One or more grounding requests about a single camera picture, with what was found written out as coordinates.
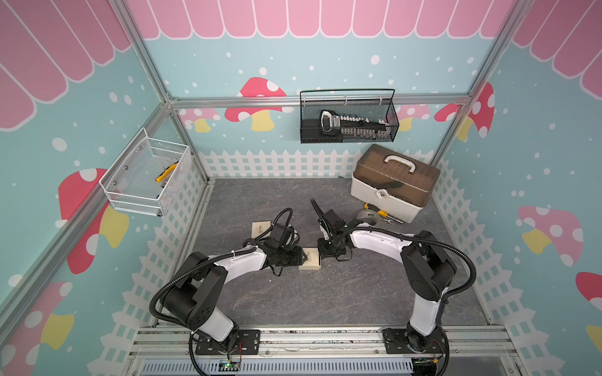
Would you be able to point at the clear tape roll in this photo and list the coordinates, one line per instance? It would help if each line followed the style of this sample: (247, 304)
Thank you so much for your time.
(370, 217)

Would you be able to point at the white wire wall basket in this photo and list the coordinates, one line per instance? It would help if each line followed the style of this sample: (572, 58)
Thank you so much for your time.
(129, 183)

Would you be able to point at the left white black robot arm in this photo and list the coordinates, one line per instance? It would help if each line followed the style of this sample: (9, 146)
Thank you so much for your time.
(190, 298)

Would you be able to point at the black wire wall basket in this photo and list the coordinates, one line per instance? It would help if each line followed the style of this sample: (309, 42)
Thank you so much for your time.
(374, 104)

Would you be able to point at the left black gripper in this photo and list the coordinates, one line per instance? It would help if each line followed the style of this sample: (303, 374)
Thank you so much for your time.
(296, 260)

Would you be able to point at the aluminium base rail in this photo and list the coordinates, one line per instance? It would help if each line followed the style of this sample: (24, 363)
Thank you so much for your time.
(327, 350)

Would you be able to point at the small green circuit board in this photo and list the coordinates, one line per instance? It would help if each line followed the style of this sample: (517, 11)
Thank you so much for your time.
(229, 366)

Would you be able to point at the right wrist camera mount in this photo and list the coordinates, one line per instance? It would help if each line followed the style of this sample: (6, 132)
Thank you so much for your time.
(330, 223)

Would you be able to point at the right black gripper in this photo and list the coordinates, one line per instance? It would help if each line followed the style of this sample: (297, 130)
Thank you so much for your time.
(323, 254)

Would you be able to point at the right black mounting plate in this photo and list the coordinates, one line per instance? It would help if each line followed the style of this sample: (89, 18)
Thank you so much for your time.
(403, 341)

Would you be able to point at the yellow black utility knife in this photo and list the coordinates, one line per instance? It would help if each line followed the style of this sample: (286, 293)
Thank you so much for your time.
(166, 173)

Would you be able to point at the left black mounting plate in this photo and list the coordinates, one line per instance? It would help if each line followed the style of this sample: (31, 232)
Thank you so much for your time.
(241, 342)

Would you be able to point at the black mounting plate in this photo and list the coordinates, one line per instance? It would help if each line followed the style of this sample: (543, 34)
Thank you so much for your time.
(403, 341)
(241, 342)

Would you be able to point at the black socket bit set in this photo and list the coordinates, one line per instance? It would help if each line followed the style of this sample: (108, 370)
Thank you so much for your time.
(348, 127)

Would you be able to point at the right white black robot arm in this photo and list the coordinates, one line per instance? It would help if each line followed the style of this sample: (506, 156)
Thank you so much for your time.
(435, 271)

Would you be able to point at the brown lid white toolbox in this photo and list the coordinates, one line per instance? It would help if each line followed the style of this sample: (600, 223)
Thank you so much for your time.
(397, 184)

